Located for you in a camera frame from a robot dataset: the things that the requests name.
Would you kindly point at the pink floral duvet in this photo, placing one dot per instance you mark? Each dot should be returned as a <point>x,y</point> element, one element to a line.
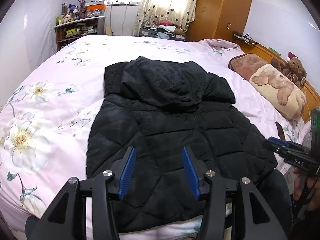
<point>62,92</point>

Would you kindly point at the black puffer jacket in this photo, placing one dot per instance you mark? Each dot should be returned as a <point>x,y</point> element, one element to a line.
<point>175,130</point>

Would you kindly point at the brown teddy bear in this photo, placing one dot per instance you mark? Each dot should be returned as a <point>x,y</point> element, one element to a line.
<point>296,67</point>

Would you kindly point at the cluttered storage shelf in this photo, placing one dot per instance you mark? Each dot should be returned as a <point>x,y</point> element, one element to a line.
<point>77,32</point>

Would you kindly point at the white cabinet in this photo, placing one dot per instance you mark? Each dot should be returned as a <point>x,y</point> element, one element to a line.
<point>120,20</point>

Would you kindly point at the dark brown plush toy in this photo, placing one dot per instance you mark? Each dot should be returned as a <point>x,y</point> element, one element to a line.
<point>277,63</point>

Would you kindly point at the wooden headboard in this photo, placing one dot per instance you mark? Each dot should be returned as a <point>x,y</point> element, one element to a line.
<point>262,48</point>

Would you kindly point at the person's right hand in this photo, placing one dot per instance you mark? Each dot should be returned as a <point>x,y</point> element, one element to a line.
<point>298,187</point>

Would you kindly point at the orange lid storage box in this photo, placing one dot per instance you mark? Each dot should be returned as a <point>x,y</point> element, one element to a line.
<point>95,7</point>

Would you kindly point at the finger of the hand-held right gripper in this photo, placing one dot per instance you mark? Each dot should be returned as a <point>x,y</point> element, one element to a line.
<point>280,141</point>
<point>273,148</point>

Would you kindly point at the rolled bear print blanket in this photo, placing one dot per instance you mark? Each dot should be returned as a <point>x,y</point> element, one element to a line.
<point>275,87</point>

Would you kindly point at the pile of clothes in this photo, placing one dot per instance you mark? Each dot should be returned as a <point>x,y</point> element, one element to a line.
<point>162,30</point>

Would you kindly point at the heart print curtain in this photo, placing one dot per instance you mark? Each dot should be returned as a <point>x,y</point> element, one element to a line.
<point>167,5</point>

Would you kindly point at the black smartphone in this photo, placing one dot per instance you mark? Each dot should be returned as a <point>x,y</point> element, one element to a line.
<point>280,131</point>

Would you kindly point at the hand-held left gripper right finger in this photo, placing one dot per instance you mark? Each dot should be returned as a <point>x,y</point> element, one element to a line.
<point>191,172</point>

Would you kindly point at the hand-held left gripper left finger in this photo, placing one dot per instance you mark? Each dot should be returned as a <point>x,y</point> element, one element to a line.
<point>127,172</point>

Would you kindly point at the person's left leg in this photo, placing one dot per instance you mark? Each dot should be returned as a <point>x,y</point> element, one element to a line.
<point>31,228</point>

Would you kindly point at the wooden wardrobe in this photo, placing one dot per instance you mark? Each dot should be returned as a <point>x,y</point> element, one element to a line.
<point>220,7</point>

